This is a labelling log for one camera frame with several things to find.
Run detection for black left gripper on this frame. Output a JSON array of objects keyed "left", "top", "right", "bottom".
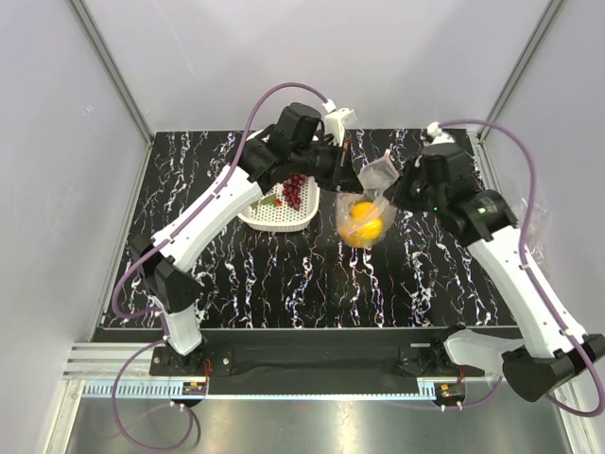
[{"left": 291, "top": 137, "right": 364, "bottom": 194}]

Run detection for yellow lemon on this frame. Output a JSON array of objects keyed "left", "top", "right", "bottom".
[{"left": 343, "top": 201, "right": 384, "bottom": 248}]

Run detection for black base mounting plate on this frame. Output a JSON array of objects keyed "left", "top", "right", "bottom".
[{"left": 149, "top": 327, "right": 456, "bottom": 399}]

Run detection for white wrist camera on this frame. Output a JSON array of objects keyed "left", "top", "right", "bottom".
[
  {"left": 323, "top": 108, "right": 357, "bottom": 146},
  {"left": 423, "top": 122, "right": 456, "bottom": 146}
]

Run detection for aluminium frame rail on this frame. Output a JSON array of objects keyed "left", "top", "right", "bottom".
[{"left": 60, "top": 343, "right": 164, "bottom": 379}]

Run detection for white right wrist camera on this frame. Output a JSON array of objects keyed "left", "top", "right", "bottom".
[{"left": 423, "top": 122, "right": 456, "bottom": 146}]

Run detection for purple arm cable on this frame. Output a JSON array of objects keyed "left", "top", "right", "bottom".
[
  {"left": 111, "top": 82, "right": 337, "bottom": 449},
  {"left": 427, "top": 118, "right": 605, "bottom": 418}
]

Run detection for dark red grape bunch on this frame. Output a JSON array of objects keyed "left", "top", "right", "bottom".
[{"left": 282, "top": 174, "right": 306, "bottom": 211}]

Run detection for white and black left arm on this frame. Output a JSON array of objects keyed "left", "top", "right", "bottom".
[{"left": 130, "top": 103, "right": 363, "bottom": 375}]

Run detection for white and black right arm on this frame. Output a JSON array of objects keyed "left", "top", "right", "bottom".
[{"left": 387, "top": 141, "right": 604, "bottom": 402}]

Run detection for clear pink-dotted zip bag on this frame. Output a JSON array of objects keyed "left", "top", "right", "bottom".
[{"left": 336, "top": 149, "right": 399, "bottom": 249}]

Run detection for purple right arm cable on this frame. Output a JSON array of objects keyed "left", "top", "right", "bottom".
[{"left": 427, "top": 118, "right": 605, "bottom": 418}]

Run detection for pile of spare plastic bags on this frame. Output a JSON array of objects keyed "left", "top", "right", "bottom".
[{"left": 526, "top": 204, "right": 550, "bottom": 278}]

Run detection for green leaf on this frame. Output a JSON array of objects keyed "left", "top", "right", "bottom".
[{"left": 251, "top": 194, "right": 279, "bottom": 209}]

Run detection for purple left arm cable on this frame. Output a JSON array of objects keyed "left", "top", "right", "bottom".
[{"left": 111, "top": 82, "right": 337, "bottom": 449}]

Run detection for white perforated plastic basket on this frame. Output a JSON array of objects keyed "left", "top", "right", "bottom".
[{"left": 237, "top": 175, "right": 320, "bottom": 233}]

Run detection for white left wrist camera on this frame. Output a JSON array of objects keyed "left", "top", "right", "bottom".
[{"left": 323, "top": 108, "right": 357, "bottom": 146}]

